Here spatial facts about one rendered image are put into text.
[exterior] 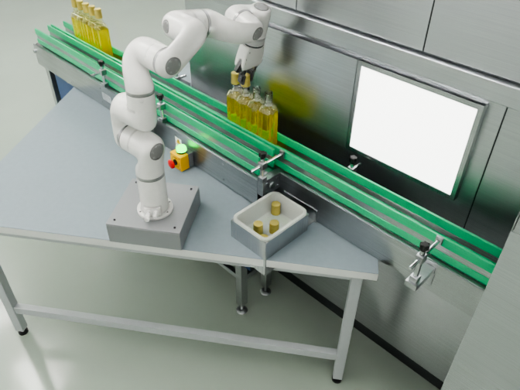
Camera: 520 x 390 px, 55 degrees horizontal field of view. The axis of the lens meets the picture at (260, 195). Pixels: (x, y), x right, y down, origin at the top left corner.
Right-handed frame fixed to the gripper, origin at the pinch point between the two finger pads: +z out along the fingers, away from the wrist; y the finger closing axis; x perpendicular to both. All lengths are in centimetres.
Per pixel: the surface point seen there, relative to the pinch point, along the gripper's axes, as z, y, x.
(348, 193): 8, 4, 58
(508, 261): -28, 23, 106
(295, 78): -3.8, -12.3, 13.5
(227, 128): 22.1, 5.9, 1.1
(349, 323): 54, 11, 84
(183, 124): 30.8, 13.0, -16.9
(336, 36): -27.2, -13.0, 23.3
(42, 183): 53, 66, -37
